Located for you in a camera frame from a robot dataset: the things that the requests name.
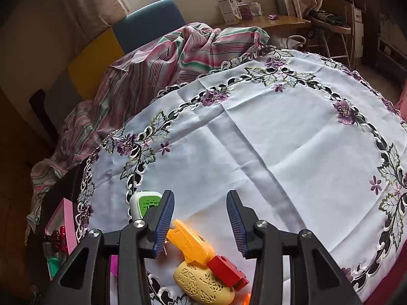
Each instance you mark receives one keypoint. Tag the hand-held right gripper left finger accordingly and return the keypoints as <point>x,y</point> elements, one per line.
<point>163,225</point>

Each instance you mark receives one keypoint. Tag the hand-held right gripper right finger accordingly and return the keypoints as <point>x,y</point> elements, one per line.
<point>237,225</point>

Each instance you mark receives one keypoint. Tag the orange plastic punch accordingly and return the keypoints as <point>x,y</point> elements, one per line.
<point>190,241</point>

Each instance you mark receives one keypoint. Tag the white and green plug-in device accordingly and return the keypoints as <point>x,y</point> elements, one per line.
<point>143,201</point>

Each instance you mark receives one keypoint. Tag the red and orange punch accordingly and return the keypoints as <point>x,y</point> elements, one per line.
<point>227,271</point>

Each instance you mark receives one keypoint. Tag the yellow oval perforated case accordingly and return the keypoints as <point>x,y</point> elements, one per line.
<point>197,282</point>

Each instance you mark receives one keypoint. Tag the pink shallow cardboard box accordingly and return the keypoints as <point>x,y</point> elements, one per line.
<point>70,222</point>

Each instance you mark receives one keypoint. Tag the brown hair clip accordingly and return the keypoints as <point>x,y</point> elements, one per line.
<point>52,240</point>

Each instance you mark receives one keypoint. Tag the green plastic punch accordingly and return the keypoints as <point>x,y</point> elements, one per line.
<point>54,267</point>

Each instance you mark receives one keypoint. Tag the white embroidered floral tablecloth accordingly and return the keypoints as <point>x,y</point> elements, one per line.
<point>254,133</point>

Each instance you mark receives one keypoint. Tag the wooden wardrobe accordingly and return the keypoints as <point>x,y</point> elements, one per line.
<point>16,197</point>

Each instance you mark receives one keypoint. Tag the pink striped blanket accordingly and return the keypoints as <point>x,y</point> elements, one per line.
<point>152,66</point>

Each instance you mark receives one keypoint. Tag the grey yellow blue headboard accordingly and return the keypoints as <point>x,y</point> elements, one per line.
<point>149,22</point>

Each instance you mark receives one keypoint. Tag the wooden desk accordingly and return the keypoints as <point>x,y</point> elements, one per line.
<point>286,22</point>

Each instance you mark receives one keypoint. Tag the small purple box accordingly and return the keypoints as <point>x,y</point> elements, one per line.
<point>244,10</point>

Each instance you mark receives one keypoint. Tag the white carton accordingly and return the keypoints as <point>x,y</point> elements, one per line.
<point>229,9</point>

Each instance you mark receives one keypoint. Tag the wooden chair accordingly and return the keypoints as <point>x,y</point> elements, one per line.
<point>330,25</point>

